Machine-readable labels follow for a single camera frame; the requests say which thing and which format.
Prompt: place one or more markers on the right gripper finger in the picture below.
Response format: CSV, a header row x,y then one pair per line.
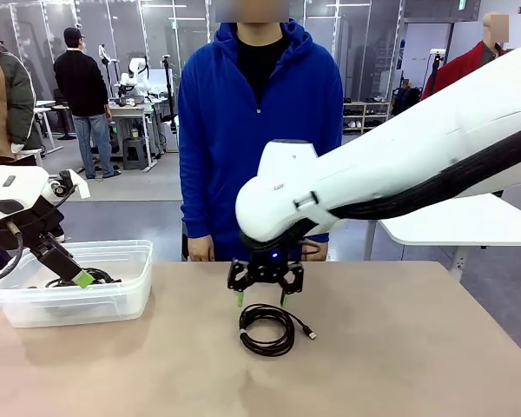
x,y
239,278
295,280

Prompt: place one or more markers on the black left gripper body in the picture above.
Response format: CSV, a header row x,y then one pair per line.
x,y
37,226

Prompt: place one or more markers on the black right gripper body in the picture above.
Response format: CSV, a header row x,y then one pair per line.
x,y
271,267

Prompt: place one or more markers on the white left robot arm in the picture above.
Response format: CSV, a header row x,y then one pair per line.
x,y
0,191

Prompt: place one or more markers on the blue-sleeved right forearm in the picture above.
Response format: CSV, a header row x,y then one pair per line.
x,y
195,204

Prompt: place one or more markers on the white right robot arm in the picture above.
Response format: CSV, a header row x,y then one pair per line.
x,y
286,195

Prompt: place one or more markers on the person's left hand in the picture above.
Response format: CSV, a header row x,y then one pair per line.
x,y
321,254

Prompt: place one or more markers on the person's right hand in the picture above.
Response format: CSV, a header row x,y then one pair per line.
x,y
202,248

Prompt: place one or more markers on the clear plastic storage bin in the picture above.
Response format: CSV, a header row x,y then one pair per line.
x,y
91,308

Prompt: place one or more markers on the grey plastic stool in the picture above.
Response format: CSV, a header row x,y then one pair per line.
x,y
134,152

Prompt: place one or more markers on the person in green jacket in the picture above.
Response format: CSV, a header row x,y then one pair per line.
x,y
19,100

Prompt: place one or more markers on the man in black sweater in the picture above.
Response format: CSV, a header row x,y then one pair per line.
x,y
80,87

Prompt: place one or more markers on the grey workbench desk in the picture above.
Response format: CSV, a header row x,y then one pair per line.
x,y
126,110

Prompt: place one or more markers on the person in blue hoodie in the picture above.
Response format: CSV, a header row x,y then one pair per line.
x,y
208,108

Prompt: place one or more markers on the white table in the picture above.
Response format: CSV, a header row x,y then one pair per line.
x,y
460,226

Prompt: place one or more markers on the wooden shoe shelf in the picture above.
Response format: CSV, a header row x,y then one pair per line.
x,y
364,115

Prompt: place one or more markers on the small white background robot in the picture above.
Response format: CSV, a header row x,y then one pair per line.
x,y
134,74

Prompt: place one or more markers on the black bags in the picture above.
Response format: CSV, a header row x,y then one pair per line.
x,y
404,100

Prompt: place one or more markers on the black tripod with white head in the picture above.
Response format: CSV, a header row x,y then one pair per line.
x,y
437,58

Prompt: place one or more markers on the mannequin with red cloth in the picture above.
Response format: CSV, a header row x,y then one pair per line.
x,y
460,65

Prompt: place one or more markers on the mannequin in grey shirt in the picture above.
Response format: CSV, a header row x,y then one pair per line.
x,y
495,43

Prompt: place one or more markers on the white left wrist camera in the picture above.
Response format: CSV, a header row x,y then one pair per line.
x,y
80,184

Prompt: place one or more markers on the black camera tripod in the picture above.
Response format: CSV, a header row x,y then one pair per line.
x,y
169,87

